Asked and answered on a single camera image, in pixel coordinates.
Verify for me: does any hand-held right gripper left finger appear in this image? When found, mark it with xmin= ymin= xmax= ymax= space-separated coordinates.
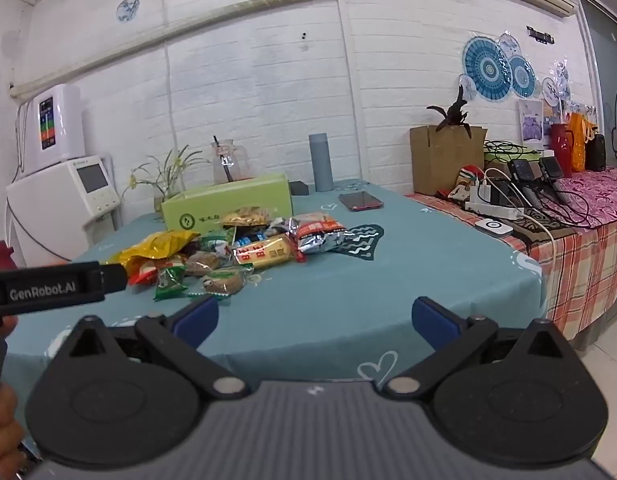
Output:
xmin=63 ymin=294 xmax=250 ymax=401

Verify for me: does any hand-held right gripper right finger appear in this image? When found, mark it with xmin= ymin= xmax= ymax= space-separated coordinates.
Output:
xmin=383 ymin=297 xmax=569 ymax=400

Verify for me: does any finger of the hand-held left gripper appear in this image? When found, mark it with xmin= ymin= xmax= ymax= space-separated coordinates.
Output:
xmin=102 ymin=263 xmax=129 ymax=295

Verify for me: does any pile of snack packets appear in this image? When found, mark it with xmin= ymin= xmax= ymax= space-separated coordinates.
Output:
xmin=108 ymin=207 xmax=350 ymax=303

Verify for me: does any green cardboard box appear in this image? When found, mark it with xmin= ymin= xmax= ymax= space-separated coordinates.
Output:
xmin=161 ymin=172 xmax=294 ymax=237

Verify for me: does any person's left hand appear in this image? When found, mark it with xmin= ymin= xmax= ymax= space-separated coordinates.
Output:
xmin=0 ymin=382 xmax=26 ymax=473

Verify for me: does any white water dispenser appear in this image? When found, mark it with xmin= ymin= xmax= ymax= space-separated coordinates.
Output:
xmin=6 ymin=156 xmax=122 ymax=267

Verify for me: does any white round device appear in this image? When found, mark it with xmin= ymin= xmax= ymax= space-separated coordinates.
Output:
xmin=475 ymin=218 xmax=514 ymax=239

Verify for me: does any glass vase with plant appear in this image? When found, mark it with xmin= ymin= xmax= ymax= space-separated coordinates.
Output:
xmin=121 ymin=145 xmax=212 ymax=212

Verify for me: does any teal tablecloth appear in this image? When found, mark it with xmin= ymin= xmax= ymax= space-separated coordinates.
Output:
xmin=1 ymin=177 xmax=548 ymax=396

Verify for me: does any white power strip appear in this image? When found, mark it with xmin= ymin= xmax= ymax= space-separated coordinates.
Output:
xmin=463 ymin=199 xmax=525 ymax=222

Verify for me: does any plaid tablecloth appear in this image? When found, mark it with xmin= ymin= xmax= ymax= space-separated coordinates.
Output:
xmin=406 ymin=192 xmax=617 ymax=335

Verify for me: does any brown cardboard box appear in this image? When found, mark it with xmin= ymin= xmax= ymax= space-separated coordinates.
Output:
xmin=410 ymin=125 xmax=488 ymax=196

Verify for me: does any glass pitcher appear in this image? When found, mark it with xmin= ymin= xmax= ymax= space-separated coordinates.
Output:
xmin=211 ymin=137 xmax=250 ymax=186

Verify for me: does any black straw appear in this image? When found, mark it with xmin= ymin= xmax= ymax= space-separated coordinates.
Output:
xmin=213 ymin=135 xmax=235 ymax=183

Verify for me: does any white water purifier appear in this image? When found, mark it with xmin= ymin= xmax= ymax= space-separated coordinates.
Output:
xmin=31 ymin=84 xmax=87 ymax=172

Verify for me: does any grey tumbler bottle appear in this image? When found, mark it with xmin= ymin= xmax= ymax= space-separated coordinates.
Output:
xmin=308 ymin=133 xmax=336 ymax=193

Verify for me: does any pink floral tablecloth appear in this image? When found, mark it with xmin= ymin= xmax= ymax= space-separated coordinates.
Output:
xmin=553 ymin=166 xmax=617 ymax=232

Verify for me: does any dark purple plant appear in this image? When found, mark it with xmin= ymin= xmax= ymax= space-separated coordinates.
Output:
xmin=427 ymin=85 xmax=472 ymax=137

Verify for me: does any red thermos jug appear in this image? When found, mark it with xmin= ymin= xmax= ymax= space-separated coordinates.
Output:
xmin=549 ymin=122 xmax=575 ymax=177

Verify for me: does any framed picture card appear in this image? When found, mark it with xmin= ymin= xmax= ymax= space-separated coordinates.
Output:
xmin=519 ymin=99 xmax=545 ymax=150

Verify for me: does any orange bag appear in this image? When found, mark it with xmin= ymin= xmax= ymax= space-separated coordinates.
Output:
xmin=569 ymin=112 xmax=599 ymax=172

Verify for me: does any black speaker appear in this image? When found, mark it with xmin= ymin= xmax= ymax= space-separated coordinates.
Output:
xmin=586 ymin=132 xmax=607 ymax=171

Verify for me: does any large blue paper fan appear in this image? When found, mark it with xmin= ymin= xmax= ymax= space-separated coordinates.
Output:
xmin=463 ymin=35 xmax=512 ymax=104

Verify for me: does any medium blue paper fan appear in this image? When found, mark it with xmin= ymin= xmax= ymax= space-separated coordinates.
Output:
xmin=509 ymin=55 xmax=537 ymax=99

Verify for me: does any white wall conduit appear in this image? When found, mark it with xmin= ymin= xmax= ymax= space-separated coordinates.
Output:
xmin=164 ymin=42 xmax=183 ymax=153

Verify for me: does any beige wall pipe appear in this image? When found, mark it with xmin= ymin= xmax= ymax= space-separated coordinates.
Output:
xmin=11 ymin=0 xmax=489 ymax=100

